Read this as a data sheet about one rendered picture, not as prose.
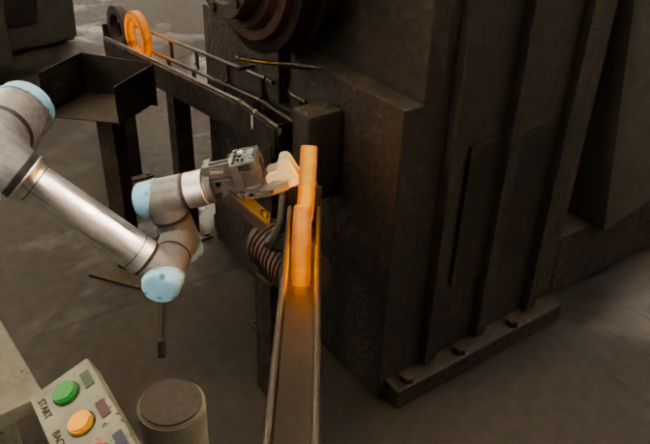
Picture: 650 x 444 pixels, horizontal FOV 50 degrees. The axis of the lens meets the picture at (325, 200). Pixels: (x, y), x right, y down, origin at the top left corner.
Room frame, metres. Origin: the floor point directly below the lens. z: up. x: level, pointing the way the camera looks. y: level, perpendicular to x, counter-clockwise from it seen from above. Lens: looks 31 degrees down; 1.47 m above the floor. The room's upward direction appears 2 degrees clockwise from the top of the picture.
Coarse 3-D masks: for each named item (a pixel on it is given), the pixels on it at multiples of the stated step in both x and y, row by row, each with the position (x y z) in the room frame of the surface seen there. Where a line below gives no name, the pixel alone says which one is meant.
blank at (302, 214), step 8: (296, 208) 1.09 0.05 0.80; (304, 208) 1.09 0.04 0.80; (296, 216) 1.07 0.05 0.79; (304, 216) 1.07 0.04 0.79; (296, 224) 1.05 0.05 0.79; (304, 224) 1.05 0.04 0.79; (296, 232) 1.04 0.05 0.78; (304, 232) 1.04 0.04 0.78; (296, 240) 1.02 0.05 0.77; (304, 240) 1.03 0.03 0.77; (296, 248) 1.02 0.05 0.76; (304, 248) 1.02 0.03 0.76; (296, 256) 1.01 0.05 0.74; (304, 256) 1.01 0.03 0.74; (296, 264) 1.01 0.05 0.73; (304, 264) 1.01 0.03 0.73; (296, 272) 1.01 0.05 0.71; (304, 272) 1.01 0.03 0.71; (296, 280) 1.01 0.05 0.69; (304, 280) 1.01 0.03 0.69
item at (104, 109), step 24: (48, 72) 1.95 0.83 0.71; (72, 72) 2.05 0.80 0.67; (96, 72) 2.09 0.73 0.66; (120, 72) 2.06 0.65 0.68; (144, 72) 1.97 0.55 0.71; (48, 96) 1.94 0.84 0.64; (72, 96) 2.03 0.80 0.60; (96, 96) 2.06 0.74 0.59; (120, 96) 1.85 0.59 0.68; (144, 96) 1.96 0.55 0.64; (96, 120) 1.86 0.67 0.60; (120, 120) 1.83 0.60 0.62; (120, 144) 1.94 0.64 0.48; (120, 168) 1.93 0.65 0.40; (120, 192) 1.92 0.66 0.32; (120, 216) 1.93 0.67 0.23
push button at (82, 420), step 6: (78, 414) 0.76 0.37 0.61; (84, 414) 0.75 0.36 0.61; (90, 414) 0.75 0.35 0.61; (72, 420) 0.75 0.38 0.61; (78, 420) 0.75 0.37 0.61; (84, 420) 0.74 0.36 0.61; (90, 420) 0.74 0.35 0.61; (72, 426) 0.74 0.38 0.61; (78, 426) 0.74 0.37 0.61; (84, 426) 0.73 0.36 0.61; (90, 426) 0.74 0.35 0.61; (72, 432) 0.73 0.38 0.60; (78, 432) 0.73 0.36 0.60
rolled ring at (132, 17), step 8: (128, 16) 2.48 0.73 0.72; (136, 16) 2.43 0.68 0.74; (128, 24) 2.50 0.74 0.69; (136, 24) 2.42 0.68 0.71; (144, 24) 2.41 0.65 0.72; (128, 32) 2.51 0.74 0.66; (144, 32) 2.40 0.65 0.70; (128, 40) 2.51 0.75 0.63; (136, 40) 2.52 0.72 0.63; (144, 40) 2.39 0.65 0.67; (136, 48) 2.49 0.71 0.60; (144, 48) 2.39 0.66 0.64; (152, 48) 2.41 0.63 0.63
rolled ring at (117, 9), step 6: (108, 6) 2.64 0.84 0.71; (114, 6) 2.60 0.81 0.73; (120, 6) 2.60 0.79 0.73; (108, 12) 2.64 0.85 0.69; (114, 12) 2.59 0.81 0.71; (120, 12) 2.57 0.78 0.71; (126, 12) 2.58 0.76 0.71; (108, 18) 2.65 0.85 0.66; (114, 18) 2.66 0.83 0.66; (120, 18) 2.55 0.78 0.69; (108, 24) 2.66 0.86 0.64; (114, 24) 2.66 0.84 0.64; (120, 24) 2.56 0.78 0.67; (108, 30) 2.67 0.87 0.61; (114, 30) 2.66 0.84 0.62; (114, 36) 2.64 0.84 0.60; (120, 36) 2.65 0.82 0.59; (120, 42) 2.63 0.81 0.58; (126, 42) 2.54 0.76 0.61
